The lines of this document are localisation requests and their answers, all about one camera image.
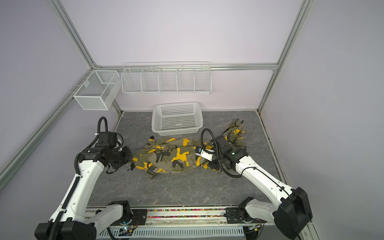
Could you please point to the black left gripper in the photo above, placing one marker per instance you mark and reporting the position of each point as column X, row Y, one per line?
column 128, row 157

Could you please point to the camouflage yellow green trousers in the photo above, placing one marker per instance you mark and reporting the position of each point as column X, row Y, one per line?
column 170, row 155

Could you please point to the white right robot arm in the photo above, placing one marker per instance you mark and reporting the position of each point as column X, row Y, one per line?
column 270, row 186

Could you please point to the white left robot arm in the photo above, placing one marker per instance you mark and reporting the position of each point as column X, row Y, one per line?
column 88, row 164

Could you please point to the small white mesh box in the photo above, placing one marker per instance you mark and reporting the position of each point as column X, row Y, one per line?
column 99, row 90

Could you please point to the white perforated plastic basket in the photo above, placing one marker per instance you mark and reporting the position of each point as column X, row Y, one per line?
column 177, row 118

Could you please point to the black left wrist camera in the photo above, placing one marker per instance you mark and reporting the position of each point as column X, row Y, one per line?
column 107, row 139

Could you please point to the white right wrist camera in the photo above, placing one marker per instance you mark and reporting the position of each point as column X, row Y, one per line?
column 204, row 155

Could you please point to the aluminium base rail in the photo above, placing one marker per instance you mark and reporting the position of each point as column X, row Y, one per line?
column 186, row 216

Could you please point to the long white wire shelf basket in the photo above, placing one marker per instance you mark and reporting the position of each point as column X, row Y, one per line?
column 166, row 78

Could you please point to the white ventilated cable duct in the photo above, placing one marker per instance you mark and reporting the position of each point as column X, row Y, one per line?
column 177, row 233

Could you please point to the aluminium corner frame post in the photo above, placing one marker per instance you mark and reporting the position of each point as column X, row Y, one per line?
column 302, row 15

